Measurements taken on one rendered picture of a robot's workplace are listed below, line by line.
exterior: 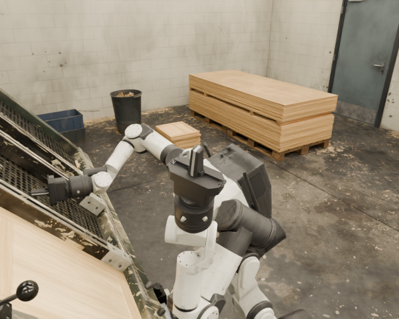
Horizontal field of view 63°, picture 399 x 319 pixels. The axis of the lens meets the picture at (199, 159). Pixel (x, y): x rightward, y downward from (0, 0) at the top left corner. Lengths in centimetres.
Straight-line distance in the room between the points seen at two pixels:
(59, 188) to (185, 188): 79
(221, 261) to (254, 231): 12
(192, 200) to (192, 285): 26
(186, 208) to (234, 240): 28
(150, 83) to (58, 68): 167
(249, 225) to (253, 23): 698
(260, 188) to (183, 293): 46
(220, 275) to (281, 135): 355
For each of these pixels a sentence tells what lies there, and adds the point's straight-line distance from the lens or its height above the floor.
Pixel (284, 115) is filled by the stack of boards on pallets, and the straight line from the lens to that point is 430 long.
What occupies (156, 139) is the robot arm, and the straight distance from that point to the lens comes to 139.
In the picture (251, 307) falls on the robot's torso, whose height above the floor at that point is 68.
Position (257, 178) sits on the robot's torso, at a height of 137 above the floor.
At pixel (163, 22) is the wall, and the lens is 660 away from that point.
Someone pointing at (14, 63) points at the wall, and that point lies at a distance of 604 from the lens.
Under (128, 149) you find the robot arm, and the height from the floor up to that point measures 133.
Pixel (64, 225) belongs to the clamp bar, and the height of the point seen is 119.
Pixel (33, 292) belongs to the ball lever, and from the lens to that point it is 71.
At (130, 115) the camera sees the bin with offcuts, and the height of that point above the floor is 33.
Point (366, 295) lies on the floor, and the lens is 282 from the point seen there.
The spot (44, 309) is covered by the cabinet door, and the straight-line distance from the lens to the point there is 96.
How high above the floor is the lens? 189
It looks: 25 degrees down
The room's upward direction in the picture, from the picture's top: straight up
